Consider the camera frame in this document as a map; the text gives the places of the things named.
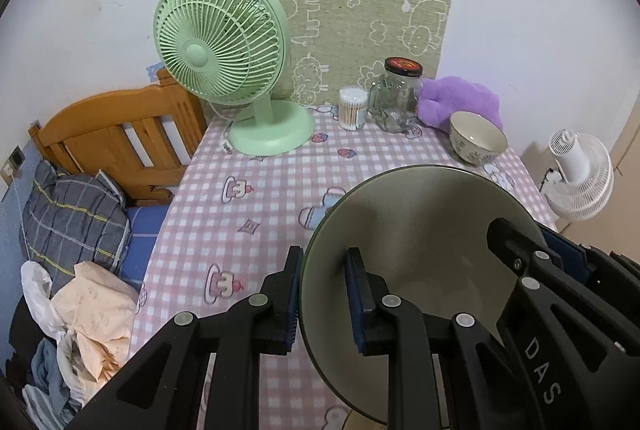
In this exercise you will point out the wall socket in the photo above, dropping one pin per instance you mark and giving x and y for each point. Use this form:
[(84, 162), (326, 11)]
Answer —
[(17, 158)]

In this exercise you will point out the white desk fan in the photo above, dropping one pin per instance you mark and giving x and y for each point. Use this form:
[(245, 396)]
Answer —
[(582, 175)]

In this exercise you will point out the peach cloth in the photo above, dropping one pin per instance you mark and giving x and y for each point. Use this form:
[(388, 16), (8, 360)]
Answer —
[(95, 310)]

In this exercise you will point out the cotton swab container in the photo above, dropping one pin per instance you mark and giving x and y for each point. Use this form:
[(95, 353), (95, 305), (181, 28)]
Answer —
[(353, 110)]

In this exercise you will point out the pink checked tablecloth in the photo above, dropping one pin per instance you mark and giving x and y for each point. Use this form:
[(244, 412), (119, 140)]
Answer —
[(240, 190)]

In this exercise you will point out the green desk fan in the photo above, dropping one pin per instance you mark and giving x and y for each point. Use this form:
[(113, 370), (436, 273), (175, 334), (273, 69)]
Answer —
[(215, 50)]

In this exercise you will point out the blue bed sheet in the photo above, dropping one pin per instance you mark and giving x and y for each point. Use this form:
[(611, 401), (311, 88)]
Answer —
[(142, 235)]

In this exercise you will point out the wooden bed headboard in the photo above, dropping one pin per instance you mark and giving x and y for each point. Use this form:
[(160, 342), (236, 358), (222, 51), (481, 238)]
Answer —
[(110, 130)]

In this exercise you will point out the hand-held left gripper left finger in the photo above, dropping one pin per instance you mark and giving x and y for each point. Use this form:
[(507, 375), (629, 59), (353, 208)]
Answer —
[(291, 305)]

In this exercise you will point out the grey plaid pillow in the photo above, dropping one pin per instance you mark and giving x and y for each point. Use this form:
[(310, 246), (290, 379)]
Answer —
[(70, 220)]

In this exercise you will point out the glass jar with dark lid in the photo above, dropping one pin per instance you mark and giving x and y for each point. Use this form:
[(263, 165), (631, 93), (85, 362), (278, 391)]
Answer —
[(397, 100)]

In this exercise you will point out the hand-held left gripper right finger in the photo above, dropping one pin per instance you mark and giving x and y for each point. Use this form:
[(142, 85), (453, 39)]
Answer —
[(356, 305)]

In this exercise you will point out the large dark-rimmed ceramic bowl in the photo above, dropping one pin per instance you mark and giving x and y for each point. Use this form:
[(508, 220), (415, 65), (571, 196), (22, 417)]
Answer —
[(425, 220)]

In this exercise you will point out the purple plush toy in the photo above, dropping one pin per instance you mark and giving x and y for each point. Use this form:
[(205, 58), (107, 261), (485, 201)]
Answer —
[(460, 98)]

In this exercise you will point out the white plastic bag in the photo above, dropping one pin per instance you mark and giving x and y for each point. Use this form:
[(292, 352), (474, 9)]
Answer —
[(37, 290)]

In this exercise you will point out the blue clothes pile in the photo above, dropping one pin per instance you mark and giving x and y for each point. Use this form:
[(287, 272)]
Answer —
[(47, 385)]

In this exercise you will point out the green sheep print wall mat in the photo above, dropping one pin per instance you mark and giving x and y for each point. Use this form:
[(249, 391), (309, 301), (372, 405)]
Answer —
[(360, 25)]

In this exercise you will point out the small blue floral bowl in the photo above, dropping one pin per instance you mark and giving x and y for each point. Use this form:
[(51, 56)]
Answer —
[(477, 140)]

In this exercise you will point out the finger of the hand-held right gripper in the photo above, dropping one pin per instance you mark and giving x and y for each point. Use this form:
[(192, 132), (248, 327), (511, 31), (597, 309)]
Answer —
[(567, 247), (520, 255)]

